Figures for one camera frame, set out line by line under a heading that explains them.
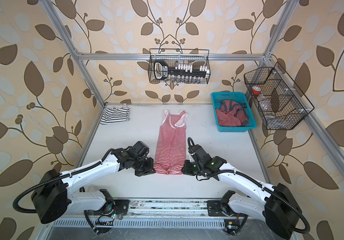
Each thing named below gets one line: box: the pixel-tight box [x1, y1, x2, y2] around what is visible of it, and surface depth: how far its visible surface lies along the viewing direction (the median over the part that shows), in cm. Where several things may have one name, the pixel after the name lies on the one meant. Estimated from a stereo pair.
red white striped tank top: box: [153, 109, 188, 175], surface depth 98 cm
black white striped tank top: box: [100, 103, 131, 125], surface depth 113 cm
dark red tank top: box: [216, 100, 249, 127], surface depth 109 cm
